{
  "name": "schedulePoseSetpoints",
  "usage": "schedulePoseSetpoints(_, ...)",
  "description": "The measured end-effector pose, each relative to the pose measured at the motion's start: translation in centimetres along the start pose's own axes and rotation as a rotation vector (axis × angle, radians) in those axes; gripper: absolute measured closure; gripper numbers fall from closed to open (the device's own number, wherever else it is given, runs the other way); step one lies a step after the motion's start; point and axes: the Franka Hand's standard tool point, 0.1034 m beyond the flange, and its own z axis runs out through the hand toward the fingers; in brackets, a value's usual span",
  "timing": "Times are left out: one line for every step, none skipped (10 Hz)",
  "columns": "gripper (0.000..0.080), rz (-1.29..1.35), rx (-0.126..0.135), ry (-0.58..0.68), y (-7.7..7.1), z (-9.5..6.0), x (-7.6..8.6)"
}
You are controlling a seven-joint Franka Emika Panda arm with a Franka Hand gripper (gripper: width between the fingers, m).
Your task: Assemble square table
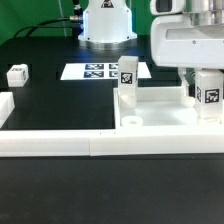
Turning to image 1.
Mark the white square tabletop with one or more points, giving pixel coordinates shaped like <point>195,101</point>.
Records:
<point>157,107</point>

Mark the white front fence bar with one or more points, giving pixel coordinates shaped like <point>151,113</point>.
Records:
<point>124,141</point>

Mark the white left fence block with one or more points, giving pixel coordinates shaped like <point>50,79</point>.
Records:
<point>6,106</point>

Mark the white sheet with markers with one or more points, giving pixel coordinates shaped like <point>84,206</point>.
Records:
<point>84,71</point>

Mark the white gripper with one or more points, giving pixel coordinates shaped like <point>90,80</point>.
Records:
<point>176,43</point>

